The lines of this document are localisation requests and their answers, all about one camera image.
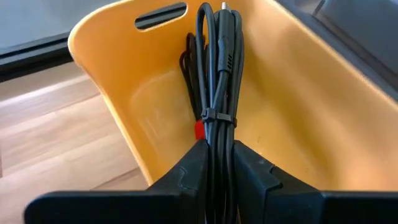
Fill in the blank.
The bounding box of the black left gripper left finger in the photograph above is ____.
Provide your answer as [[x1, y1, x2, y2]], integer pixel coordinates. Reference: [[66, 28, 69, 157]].
[[24, 139, 209, 224]]

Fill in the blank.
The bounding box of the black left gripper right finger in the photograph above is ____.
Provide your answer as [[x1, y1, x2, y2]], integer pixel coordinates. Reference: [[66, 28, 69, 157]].
[[233, 139, 398, 224]]

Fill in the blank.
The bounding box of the black cable with red tie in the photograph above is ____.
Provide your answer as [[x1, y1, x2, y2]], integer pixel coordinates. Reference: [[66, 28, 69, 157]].
[[179, 32, 208, 141]]

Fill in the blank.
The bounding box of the yellow plastic bin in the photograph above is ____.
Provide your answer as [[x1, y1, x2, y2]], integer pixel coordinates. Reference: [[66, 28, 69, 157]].
[[67, 0, 398, 192]]

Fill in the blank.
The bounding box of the black table frame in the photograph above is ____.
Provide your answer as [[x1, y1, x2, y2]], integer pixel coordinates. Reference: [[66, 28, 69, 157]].
[[0, 30, 74, 83]]

